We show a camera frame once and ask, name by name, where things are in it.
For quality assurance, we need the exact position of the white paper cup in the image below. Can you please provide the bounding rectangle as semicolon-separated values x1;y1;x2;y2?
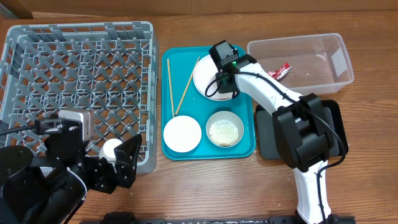
99;138;123;163

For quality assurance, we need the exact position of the metal bowl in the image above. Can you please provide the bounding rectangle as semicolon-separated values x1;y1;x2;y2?
206;111;244;147

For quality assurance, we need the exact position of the red snack wrapper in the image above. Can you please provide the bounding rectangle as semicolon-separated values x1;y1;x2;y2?
267;62;292;82

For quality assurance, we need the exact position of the white rice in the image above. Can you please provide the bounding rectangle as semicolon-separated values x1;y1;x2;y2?
209;120;239;147

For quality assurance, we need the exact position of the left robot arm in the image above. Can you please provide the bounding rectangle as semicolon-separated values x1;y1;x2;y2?
1;134;142;223

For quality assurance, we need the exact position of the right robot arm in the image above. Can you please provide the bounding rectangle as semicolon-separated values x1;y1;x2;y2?
209;40;347;223

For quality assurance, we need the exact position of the large white plate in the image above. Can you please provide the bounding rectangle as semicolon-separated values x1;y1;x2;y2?
193;54;232;101

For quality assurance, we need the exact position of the right wooden chopstick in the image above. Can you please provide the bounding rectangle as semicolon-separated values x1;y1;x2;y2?
175;56;200;116

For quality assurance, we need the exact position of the wooden chopstick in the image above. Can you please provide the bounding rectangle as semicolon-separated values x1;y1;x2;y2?
175;56;200;116
167;58;175;118

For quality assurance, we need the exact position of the teal serving tray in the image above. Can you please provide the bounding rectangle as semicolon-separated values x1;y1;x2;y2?
161;46;256;161

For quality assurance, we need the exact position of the small pink plate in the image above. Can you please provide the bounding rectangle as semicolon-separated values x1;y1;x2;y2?
163;116;201;153

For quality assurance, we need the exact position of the left wooden chopstick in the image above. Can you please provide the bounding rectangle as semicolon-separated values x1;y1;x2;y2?
167;58;175;118

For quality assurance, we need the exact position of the black plastic tray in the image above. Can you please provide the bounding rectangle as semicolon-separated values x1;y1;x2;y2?
254;100;348;160

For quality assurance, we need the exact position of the grey plastic dish rack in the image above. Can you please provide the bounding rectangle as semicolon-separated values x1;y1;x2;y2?
1;21;159;174

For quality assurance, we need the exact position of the clear plastic bin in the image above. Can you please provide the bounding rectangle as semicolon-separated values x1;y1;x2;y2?
247;33;354;95

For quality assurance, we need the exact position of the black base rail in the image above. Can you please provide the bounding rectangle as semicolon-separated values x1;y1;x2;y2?
80;212;355;224

